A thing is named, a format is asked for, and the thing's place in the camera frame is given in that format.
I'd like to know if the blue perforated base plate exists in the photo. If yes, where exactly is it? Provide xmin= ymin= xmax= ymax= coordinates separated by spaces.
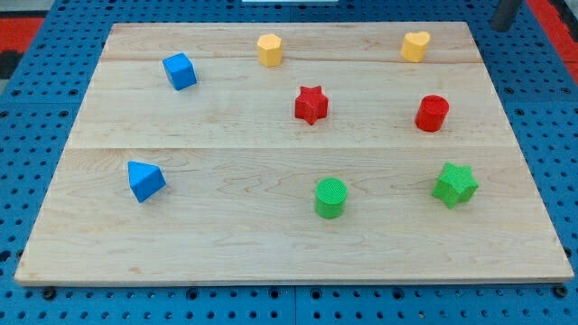
xmin=1 ymin=0 xmax=577 ymax=324

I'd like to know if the blue cube block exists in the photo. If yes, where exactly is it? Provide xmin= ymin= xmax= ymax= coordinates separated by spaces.
xmin=163 ymin=52 xmax=197 ymax=90

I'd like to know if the dark grey robot stick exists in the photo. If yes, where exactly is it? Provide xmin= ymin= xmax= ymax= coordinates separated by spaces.
xmin=489 ymin=0 xmax=522 ymax=33

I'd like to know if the yellow hexagon block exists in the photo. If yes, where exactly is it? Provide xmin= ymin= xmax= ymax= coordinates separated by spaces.
xmin=256 ymin=33 xmax=283 ymax=67

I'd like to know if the wooden board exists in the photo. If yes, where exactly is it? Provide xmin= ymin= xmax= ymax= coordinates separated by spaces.
xmin=14 ymin=22 xmax=573 ymax=287

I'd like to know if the green star block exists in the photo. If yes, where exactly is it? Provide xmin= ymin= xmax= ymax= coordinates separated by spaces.
xmin=432 ymin=162 xmax=479 ymax=209

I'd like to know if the green cylinder block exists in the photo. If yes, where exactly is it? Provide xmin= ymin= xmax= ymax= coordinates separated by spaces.
xmin=314 ymin=177 xmax=348 ymax=219

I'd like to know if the blue triangle block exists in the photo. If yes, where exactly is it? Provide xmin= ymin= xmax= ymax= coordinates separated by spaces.
xmin=127 ymin=161 xmax=166 ymax=203

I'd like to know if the red cylinder block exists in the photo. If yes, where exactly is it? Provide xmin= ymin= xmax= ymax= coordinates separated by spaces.
xmin=415 ymin=95 xmax=450 ymax=132

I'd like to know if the red star block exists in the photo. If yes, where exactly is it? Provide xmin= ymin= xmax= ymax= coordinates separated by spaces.
xmin=294 ymin=86 xmax=329 ymax=125

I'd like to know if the yellow heart block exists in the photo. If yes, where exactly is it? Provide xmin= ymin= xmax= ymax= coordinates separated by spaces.
xmin=400 ymin=31 xmax=431 ymax=63

